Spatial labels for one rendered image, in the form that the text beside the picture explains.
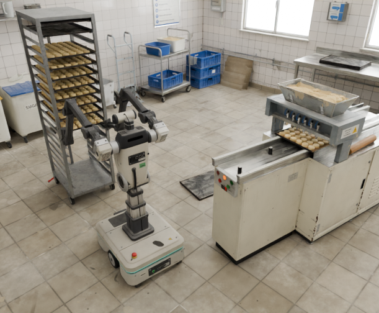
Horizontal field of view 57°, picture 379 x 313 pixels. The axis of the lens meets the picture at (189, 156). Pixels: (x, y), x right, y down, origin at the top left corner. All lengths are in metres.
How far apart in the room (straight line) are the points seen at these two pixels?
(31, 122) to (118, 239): 2.76
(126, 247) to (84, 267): 0.46
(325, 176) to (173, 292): 1.47
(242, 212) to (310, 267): 0.83
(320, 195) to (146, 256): 1.46
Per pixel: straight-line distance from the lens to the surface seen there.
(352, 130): 2.87
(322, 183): 2.93
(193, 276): 2.95
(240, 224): 2.71
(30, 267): 3.28
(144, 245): 2.83
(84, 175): 3.99
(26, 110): 5.14
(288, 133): 3.11
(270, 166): 2.62
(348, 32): 6.14
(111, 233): 2.97
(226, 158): 2.69
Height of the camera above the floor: 2.20
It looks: 29 degrees down
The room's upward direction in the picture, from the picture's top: straight up
